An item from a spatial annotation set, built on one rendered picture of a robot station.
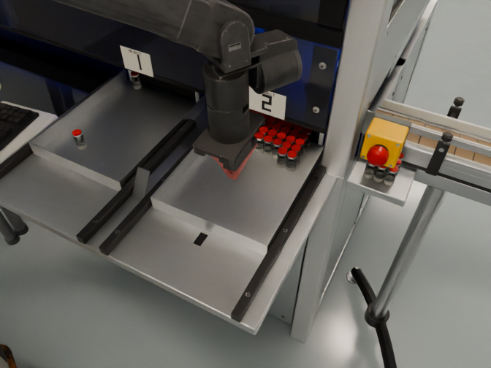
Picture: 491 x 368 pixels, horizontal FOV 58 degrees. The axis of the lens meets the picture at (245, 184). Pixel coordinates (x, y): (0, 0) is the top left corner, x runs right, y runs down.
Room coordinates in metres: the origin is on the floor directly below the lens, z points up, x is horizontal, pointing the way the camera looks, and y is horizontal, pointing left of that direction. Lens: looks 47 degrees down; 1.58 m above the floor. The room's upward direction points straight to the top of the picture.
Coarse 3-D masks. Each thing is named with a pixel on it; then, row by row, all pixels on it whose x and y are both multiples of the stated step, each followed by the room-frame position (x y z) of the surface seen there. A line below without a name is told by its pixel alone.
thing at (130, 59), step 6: (126, 48) 0.92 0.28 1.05; (126, 54) 0.92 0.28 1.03; (132, 54) 0.92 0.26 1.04; (138, 54) 0.91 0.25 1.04; (144, 54) 0.90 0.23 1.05; (126, 60) 0.93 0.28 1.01; (132, 60) 0.92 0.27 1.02; (144, 60) 0.90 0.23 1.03; (150, 60) 0.89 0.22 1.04; (126, 66) 0.93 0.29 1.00; (132, 66) 0.92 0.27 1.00; (138, 66) 0.91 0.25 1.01; (144, 66) 0.90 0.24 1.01; (150, 66) 0.89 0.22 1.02; (144, 72) 0.90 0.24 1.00; (150, 72) 0.89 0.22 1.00
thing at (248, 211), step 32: (192, 160) 0.71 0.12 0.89; (256, 160) 0.72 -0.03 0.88; (320, 160) 0.72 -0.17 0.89; (160, 192) 0.60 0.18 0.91; (192, 192) 0.62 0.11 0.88; (224, 192) 0.62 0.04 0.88; (256, 192) 0.62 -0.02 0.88; (288, 192) 0.62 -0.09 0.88; (192, 224) 0.54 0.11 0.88; (224, 224) 0.54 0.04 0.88; (256, 224) 0.54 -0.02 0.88
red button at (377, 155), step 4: (372, 148) 0.62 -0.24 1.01; (376, 148) 0.62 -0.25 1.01; (380, 148) 0.62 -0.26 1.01; (384, 148) 0.62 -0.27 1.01; (368, 152) 0.62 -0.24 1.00; (372, 152) 0.61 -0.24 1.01; (376, 152) 0.61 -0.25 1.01; (380, 152) 0.61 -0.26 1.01; (384, 152) 0.61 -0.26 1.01; (368, 156) 0.61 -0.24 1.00; (372, 156) 0.61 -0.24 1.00; (376, 156) 0.60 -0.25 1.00; (380, 156) 0.60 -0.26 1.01; (384, 156) 0.60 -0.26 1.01; (388, 156) 0.61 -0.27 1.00; (368, 160) 0.61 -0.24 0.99; (372, 160) 0.61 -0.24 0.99; (376, 160) 0.60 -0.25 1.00; (380, 160) 0.60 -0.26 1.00; (384, 160) 0.60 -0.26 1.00; (372, 164) 0.61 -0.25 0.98; (376, 164) 0.60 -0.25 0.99; (380, 164) 0.60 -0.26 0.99
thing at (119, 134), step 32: (96, 96) 0.94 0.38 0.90; (128, 96) 0.96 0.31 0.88; (160, 96) 0.96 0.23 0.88; (64, 128) 0.83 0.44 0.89; (96, 128) 0.83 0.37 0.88; (128, 128) 0.83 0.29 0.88; (160, 128) 0.83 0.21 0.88; (64, 160) 0.69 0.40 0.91; (96, 160) 0.72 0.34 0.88; (128, 160) 0.72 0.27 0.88
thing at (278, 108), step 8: (256, 96) 0.76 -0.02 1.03; (272, 96) 0.75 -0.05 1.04; (280, 96) 0.74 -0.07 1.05; (256, 104) 0.76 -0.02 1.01; (264, 104) 0.75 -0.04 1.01; (272, 104) 0.75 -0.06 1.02; (280, 104) 0.74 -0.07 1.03; (264, 112) 0.75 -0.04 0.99; (272, 112) 0.75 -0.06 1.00; (280, 112) 0.74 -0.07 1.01
